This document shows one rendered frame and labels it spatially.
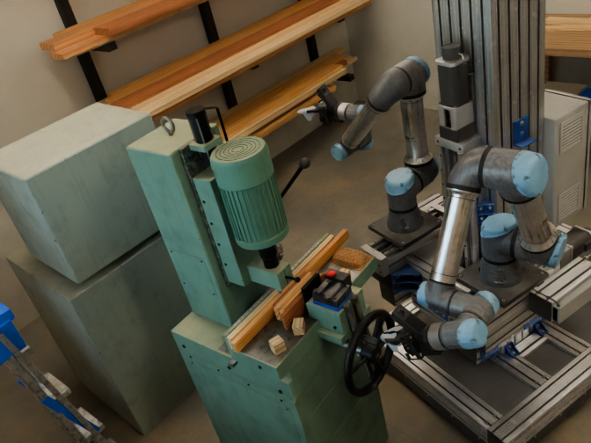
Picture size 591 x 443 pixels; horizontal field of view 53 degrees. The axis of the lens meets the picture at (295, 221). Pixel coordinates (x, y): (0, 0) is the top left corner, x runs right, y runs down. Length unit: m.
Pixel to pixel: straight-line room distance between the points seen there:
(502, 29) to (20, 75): 2.78
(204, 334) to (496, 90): 1.31
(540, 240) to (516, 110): 0.47
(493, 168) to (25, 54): 2.93
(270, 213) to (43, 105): 2.41
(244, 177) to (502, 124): 0.90
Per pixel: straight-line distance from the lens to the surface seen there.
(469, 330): 1.59
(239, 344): 1.93
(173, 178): 1.86
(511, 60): 2.06
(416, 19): 5.24
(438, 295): 1.72
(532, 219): 1.81
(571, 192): 2.48
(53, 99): 3.97
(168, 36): 4.37
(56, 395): 2.33
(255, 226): 1.78
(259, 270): 1.96
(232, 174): 1.69
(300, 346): 1.92
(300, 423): 2.08
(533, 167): 1.63
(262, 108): 4.47
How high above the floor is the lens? 2.21
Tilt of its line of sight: 32 degrees down
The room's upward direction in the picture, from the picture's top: 14 degrees counter-clockwise
